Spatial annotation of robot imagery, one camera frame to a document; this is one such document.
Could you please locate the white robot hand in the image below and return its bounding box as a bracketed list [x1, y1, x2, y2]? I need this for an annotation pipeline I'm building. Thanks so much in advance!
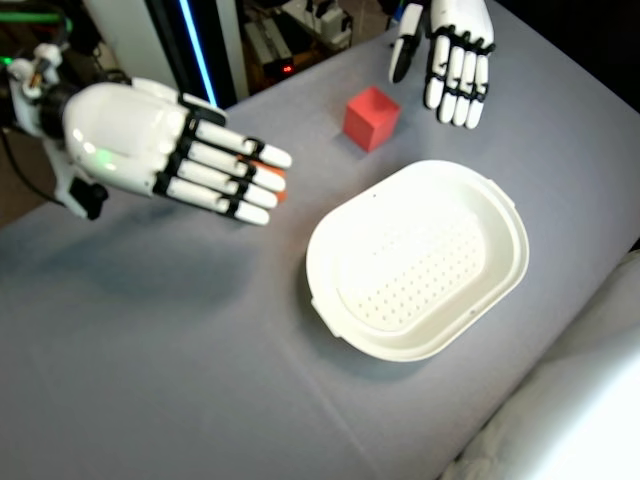
[61, 77, 293, 227]
[388, 0, 498, 131]

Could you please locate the white column with blue light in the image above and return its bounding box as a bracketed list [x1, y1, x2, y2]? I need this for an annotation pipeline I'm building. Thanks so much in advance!
[82, 0, 251, 110]

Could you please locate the white equipment box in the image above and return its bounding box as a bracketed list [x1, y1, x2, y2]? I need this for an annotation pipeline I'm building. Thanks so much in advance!
[279, 0, 357, 49]

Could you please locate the red cube block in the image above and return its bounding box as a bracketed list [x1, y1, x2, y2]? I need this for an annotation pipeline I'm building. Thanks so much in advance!
[342, 85, 403, 154]

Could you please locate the black device with red display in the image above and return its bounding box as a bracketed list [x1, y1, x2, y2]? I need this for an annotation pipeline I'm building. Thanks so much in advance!
[261, 56, 297, 80]

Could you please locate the orange block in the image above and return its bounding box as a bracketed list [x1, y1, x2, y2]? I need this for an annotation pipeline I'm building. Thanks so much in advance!
[238, 154, 289, 207]

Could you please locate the grey table cloth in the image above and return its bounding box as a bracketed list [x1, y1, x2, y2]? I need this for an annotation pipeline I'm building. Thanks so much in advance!
[0, 0, 640, 480]

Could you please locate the white outer basin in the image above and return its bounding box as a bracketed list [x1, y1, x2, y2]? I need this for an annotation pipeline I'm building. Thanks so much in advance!
[305, 162, 531, 363]

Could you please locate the white perforated strainer basket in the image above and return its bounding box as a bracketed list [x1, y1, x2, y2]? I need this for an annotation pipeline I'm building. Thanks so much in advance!
[305, 159, 518, 346]

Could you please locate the white cloth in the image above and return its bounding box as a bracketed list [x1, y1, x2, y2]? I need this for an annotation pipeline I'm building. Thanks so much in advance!
[438, 248, 640, 480]

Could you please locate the thin black cable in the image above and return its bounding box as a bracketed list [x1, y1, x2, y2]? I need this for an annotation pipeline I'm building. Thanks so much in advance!
[0, 127, 60, 204]

